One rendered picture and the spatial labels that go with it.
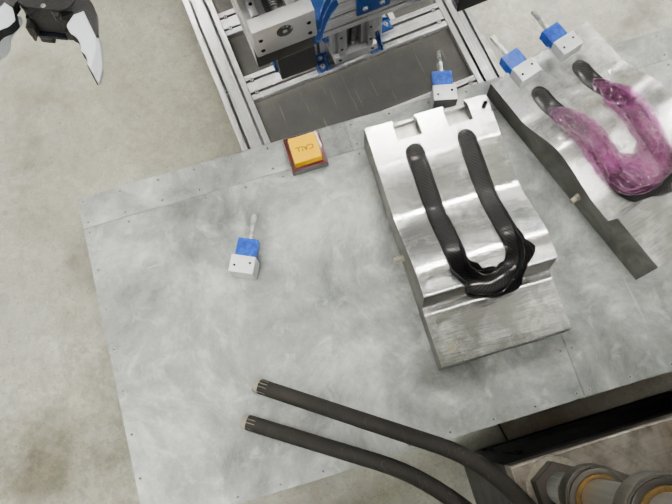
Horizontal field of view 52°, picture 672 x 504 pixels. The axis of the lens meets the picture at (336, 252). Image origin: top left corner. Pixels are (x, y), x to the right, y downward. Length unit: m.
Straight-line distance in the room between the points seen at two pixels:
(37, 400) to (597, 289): 1.71
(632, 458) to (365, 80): 1.36
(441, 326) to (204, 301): 0.48
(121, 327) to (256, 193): 0.39
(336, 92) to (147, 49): 0.78
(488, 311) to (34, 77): 1.93
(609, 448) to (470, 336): 0.35
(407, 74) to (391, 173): 0.91
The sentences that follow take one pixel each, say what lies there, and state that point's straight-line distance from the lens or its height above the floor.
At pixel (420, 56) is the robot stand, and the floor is 0.21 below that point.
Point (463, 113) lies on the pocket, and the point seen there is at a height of 0.86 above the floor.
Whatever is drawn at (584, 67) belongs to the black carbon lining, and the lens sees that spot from 1.60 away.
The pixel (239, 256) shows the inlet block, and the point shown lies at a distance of 1.39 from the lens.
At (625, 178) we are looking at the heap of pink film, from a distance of 1.47.
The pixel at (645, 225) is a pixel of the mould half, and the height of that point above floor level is 0.91.
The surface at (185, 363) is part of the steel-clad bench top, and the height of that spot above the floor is 0.80.
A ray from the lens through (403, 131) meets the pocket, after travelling 1.45.
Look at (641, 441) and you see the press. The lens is 1.50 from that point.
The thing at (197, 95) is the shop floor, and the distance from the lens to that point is 2.53.
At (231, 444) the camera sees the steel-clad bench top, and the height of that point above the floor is 0.80.
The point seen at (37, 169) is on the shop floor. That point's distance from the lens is 2.61.
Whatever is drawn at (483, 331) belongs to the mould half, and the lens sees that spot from 1.36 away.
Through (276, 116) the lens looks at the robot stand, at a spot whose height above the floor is 0.21.
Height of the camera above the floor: 2.18
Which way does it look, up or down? 75 degrees down
